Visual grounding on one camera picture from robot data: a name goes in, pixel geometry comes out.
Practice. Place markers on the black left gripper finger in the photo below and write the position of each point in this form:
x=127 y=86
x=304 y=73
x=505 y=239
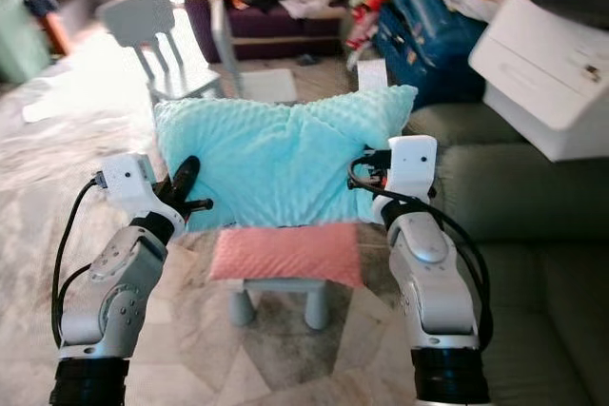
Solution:
x=185 y=178

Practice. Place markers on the teal dotted pillow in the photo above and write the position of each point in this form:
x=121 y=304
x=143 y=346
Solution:
x=285 y=164

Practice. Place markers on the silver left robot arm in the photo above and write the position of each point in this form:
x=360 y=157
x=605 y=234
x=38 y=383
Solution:
x=119 y=292

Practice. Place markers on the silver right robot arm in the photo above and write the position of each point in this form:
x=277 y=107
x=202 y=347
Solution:
x=433 y=282

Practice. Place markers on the pink dotted pillow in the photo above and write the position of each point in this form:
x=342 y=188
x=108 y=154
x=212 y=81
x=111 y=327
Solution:
x=285 y=254

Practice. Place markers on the purple sofa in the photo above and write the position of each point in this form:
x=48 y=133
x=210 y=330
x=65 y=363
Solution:
x=262 y=30

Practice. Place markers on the grey-green leather sofa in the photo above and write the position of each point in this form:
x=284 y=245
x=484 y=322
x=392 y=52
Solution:
x=552 y=282

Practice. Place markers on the light blue kids chair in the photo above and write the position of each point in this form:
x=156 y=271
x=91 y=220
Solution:
x=138 y=18
x=266 y=86
x=281 y=287

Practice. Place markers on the dark slipper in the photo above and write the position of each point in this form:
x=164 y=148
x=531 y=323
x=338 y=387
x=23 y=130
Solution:
x=306 y=60

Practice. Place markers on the red patterned item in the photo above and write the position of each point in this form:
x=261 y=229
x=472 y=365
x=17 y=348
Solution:
x=360 y=33

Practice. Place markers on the blue suitcase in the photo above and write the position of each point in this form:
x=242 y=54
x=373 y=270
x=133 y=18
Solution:
x=428 y=40

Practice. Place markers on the orange wooden board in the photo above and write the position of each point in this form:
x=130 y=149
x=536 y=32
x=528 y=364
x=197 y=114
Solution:
x=57 y=33

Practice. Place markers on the white drawer box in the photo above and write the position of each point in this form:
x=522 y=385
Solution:
x=547 y=73

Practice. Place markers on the green cabinet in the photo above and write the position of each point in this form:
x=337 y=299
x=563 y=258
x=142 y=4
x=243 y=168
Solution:
x=17 y=40

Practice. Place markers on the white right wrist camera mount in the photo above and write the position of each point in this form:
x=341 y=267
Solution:
x=411 y=164

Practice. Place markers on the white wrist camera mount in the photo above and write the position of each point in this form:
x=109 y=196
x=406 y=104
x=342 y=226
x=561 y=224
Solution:
x=411 y=164
x=124 y=183

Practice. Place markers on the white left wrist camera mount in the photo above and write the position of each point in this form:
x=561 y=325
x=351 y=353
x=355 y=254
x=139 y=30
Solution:
x=124 y=183

